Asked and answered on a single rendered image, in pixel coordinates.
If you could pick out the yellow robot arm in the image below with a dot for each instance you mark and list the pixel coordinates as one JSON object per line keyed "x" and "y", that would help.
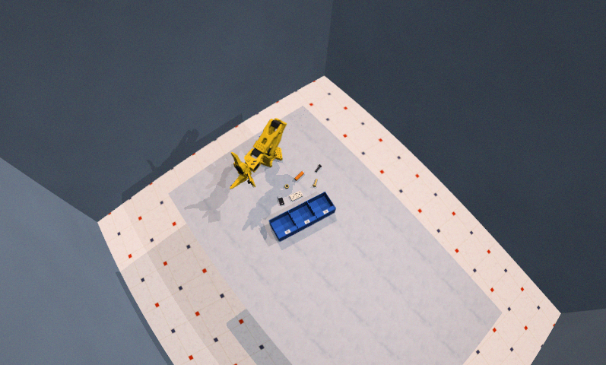
{"x": 270, "y": 138}

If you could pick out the blue rack of bins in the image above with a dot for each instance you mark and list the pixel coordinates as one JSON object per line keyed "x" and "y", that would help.
{"x": 302, "y": 216}

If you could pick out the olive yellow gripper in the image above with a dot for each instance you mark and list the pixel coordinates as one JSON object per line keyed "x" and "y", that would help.
{"x": 243, "y": 171}

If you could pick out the white domino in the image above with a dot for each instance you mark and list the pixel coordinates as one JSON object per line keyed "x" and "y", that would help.
{"x": 296, "y": 195}

